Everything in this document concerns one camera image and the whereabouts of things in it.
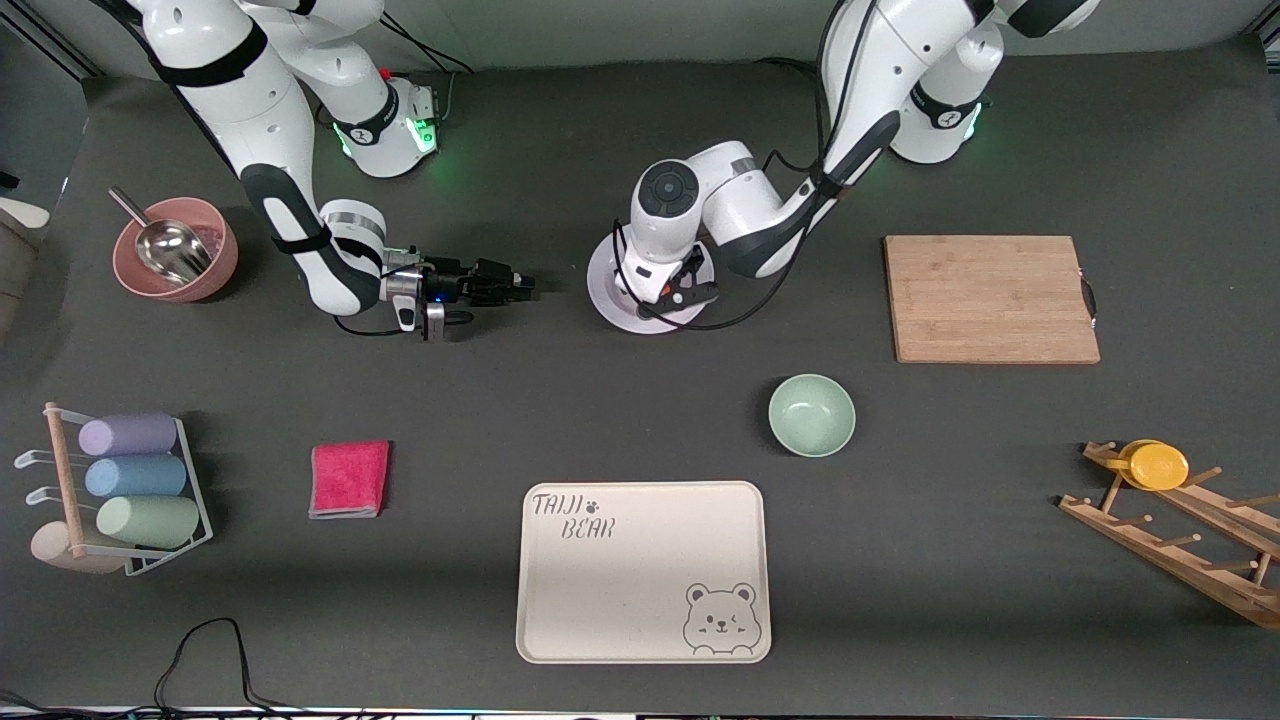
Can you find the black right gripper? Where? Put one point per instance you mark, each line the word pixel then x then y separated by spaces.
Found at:
pixel 452 279

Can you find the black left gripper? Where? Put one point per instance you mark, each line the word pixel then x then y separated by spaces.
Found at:
pixel 696 260

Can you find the white round plate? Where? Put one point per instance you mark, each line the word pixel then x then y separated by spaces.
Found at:
pixel 605 290

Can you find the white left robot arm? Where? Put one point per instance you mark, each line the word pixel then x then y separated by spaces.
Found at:
pixel 740 210

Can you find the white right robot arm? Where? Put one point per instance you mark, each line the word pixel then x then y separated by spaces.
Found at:
pixel 270 120

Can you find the light green bowl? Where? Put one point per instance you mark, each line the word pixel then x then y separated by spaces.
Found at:
pixel 812 415

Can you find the pink folded cloth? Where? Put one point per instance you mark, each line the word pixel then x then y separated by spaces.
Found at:
pixel 350 480

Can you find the pink bowl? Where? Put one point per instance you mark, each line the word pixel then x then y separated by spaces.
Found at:
pixel 215 265

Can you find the cream bear print tray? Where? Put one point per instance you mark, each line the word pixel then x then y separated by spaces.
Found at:
pixel 640 590

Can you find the wooden cutting board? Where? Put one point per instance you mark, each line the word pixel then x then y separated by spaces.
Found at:
pixel 990 300

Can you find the metal scoop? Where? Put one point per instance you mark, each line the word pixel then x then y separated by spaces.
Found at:
pixel 175 250

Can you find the purple cup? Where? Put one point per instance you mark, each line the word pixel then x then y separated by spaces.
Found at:
pixel 130 434

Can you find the blue cup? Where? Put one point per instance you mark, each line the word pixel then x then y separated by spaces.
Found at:
pixel 138 477

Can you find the green cup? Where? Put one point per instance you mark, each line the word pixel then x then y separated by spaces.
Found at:
pixel 150 522

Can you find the white rounded object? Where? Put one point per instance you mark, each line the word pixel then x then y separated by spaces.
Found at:
pixel 22 213

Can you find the yellow mug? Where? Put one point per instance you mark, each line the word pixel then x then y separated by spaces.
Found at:
pixel 1158 467

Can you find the beige cup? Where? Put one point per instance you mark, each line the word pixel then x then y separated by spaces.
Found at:
pixel 50 550

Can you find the wooden mug rack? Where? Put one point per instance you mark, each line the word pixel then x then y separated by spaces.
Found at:
pixel 1170 550

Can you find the black frame bar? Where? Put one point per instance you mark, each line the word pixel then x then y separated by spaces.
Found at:
pixel 60 50

